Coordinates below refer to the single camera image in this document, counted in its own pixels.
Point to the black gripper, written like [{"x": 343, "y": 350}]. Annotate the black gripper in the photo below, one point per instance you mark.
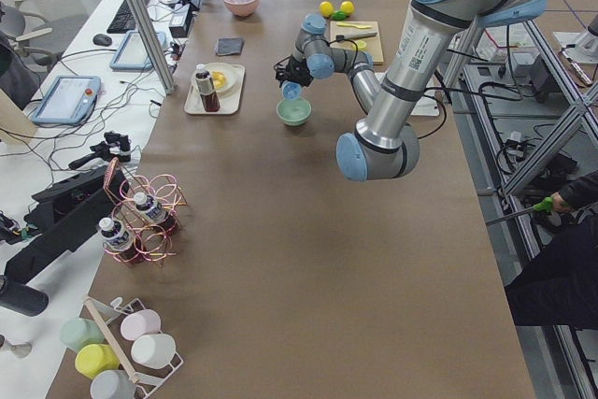
[{"x": 296, "y": 72}]

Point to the light blue cup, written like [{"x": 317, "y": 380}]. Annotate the light blue cup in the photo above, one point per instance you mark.
[{"x": 291, "y": 90}]

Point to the mint green bowl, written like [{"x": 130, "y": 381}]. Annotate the mint green bowl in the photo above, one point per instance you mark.
[{"x": 294, "y": 121}]

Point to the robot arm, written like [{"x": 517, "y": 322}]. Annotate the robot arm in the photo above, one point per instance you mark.
[
  {"x": 382, "y": 144},
  {"x": 313, "y": 57}
]

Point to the steel muddler black tip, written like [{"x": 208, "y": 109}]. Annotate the steel muddler black tip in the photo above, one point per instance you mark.
[{"x": 355, "y": 36}]

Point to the white plate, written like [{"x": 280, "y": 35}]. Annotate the white plate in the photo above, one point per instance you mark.
[{"x": 227, "y": 69}]

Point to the grey folded cloth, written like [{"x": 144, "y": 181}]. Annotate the grey folded cloth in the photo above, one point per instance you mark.
[{"x": 226, "y": 46}]

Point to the cream serving tray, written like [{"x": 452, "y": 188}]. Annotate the cream serving tray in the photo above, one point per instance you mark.
[{"x": 229, "y": 101}]

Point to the yellow plastic knife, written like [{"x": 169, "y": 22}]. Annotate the yellow plastic knife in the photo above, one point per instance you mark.
[{"x": 354, "y": 25}]

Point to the yellow lemon near board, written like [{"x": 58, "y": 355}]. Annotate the yellow lemon near board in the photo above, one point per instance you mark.
[{"x": 326, "y": 9}]

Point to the green lime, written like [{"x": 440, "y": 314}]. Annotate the green lime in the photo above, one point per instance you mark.
[{"x": 338, "y": 15}]

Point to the tea bottle on tray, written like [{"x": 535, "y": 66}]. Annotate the tea bottle on tray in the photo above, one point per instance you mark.
[{"x": 206, "y": 89}]

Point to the yellow lemon far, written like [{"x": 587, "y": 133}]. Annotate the yellow lemon far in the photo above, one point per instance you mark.
[{"x": 347, "y": 7}]

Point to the bamboo cutting board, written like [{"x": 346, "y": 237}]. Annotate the bamboo cutting board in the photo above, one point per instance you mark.
[{"x": 374, "y": 47}]

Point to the teach pendant far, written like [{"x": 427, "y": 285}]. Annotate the teach pendant far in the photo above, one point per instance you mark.
[{"x": 131, "y": 54}]

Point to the teach pendant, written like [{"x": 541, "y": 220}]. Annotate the teach pendant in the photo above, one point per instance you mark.
[
  {"x": 68, "y": 101},
  {"x": 131, "y": 54}
]

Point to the black keyboard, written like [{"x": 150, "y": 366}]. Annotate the black keyboard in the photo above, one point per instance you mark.
[{"x": 124, "y": 19}]

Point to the black computer mouse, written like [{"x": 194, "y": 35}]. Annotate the black computer mouse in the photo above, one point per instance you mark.
[{"x": 102, "y": 40}]

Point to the bottle in copper rack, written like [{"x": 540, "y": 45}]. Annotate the bottle in copper rack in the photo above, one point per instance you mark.
[{"x": 161, "y": 219}]

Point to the teach pendant near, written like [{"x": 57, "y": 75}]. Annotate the teach pendant near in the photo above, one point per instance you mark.
[{"x": 68, "y": 101}]

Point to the pink cup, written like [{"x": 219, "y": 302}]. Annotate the pink cup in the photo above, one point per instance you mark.
[{"x": 141, "y": 322}]

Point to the white cup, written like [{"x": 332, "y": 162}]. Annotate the white cup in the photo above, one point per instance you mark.
[{"x": 154, "y": 351}]

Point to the mint green cup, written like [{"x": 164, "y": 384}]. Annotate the mint green cup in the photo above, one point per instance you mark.
[{"x": 78, "y": 333}]

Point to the person in black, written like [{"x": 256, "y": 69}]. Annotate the person in black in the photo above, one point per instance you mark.
[{"x": 559, "y": 285}]

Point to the yellow cup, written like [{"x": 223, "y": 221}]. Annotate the yellow cup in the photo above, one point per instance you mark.
[{"x": 94, "y": 359}]

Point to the grey cup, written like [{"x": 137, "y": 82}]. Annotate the grey cup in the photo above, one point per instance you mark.
[{"x": 112, "y": 384}]

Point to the aluminium frame post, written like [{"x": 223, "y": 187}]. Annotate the aluminium frame post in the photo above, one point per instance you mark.
[{"x": 152, "y": 44}]

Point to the copper wire bottle rack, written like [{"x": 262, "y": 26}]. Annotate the copper wire bottle rack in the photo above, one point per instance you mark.
[{"x": 120, "y": 185}]

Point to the white wire cup rack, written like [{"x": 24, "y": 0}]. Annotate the white wire cup rack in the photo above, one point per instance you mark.
[{"x": 108, "y": 317}]

